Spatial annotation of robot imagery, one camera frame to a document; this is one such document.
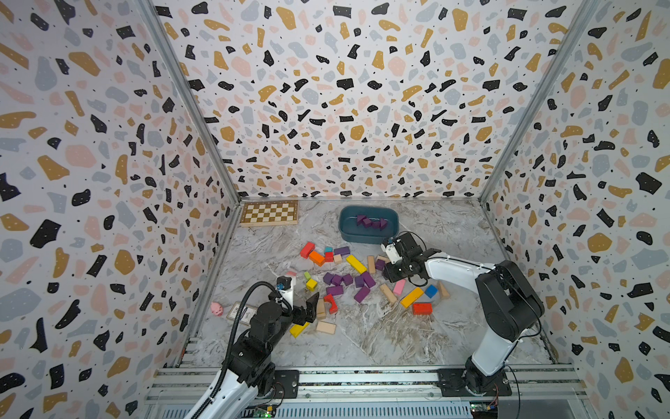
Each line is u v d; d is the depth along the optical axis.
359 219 1.12
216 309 0.85
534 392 0.74
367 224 1.10
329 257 1.00
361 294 0.92
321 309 0.88
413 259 0.73
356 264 1.00
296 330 0.83
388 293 0.92
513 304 0.48
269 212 1.13
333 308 0.88
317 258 1.00
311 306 0.72
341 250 1.04
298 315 0.70
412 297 0.91
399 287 0.92
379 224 1.10
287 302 0.67
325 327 0.84
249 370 0.56
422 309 0.88
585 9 0.71
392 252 0.87
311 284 0.92
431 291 0.92
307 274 0.94
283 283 0.67
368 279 0.95
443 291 0.90
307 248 1.03
